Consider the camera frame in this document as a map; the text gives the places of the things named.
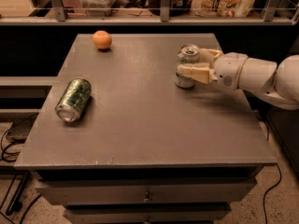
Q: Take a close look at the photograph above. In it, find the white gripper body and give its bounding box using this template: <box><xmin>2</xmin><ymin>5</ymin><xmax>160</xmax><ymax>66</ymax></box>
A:
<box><xmin>214</xmin><ymin>52</ymin><xmax>249</xmax><ymax>90</ymax></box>

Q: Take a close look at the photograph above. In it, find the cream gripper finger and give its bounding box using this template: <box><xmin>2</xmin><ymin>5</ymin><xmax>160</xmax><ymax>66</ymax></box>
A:
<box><xmin>199</xmin><ymin>49</ymin><xmax>223</xmax><ymax>67</ymax></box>
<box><xmin>177</xmin><ymin>63</ymin><xmax>218</xmax><ymax>84</ymax></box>

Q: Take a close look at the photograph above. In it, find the white 7up can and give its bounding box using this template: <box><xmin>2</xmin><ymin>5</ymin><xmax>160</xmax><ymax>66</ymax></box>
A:
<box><xmin>174</xmin><ymin>44</ymin><xmax>200</xmax><ymax>89</ymax></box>

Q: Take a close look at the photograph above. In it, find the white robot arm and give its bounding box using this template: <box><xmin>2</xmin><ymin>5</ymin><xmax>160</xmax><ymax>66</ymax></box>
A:
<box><xmin>176</xmin><ymin>48</ymin><xmax>299</xmax><ymax>110</ymax></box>

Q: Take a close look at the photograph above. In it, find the green soda can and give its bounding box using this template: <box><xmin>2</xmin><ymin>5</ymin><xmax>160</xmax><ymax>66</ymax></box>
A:
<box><xmin>55</xmin><ymin>78</ymin><xmax>92</xmax><ymax>122</ymax></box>

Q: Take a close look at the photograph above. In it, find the printed snack bag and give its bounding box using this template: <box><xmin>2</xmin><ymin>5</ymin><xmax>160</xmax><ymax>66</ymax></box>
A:
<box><xmin>195</xmin><ymin>0</ymin><xmax>255</xmax><ymax>18</ymax></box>

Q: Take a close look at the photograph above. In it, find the grey drawer cabinet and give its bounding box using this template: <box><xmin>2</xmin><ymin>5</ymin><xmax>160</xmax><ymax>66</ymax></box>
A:
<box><xmin>16</xmin><ymin>34</ymin><xmax>277</xmax><ymax>224</ymax></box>

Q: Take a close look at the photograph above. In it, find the orange fruit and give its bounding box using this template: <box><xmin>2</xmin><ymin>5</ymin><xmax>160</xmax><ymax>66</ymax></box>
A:
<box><xmin>93</xmin><ymin>30</ymin><xmax>112</xmax><ymax>49</ymax></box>

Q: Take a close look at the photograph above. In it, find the metal shelf rail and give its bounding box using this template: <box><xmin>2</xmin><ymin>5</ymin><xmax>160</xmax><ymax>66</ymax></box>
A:
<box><xmin>0</xmin><ymin>0</ymin><xmax>299</xmax><ymax>26</ymax></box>

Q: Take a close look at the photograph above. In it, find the black cable right floor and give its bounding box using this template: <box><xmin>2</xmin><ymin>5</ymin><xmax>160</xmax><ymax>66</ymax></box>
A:
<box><xmin>255</xmin><ymin>109</ymin><xmax>283</xmax><ymax>224</ymax></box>

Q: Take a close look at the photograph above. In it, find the black cables left floor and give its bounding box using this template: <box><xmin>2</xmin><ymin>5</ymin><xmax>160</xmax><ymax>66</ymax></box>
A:
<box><xmin>0</xmin><ymin>113</ymin><xmax>41</xmax><ymax>224</ymax></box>

